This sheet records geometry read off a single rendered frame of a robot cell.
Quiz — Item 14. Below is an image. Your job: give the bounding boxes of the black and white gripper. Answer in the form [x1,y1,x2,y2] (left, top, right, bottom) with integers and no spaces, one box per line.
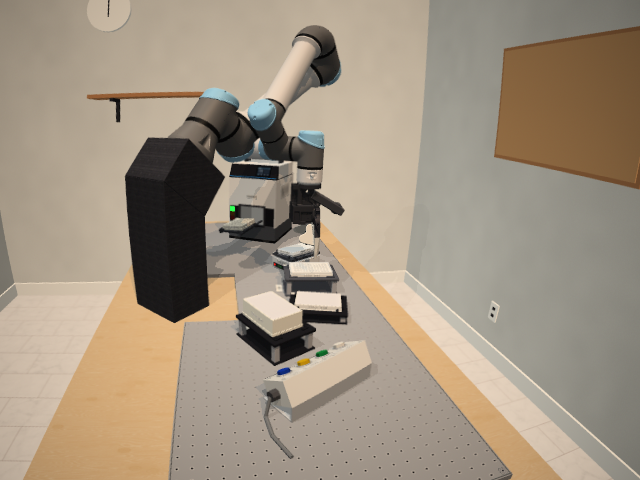
[289,182,321,259]

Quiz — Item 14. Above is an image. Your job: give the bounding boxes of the beige control panel with coloured buttons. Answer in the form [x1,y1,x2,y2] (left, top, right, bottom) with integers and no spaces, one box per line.
[263,340,372,459]

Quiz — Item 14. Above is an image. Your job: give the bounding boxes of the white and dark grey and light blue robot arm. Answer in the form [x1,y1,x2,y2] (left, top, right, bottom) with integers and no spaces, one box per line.
[167,25,341,185]

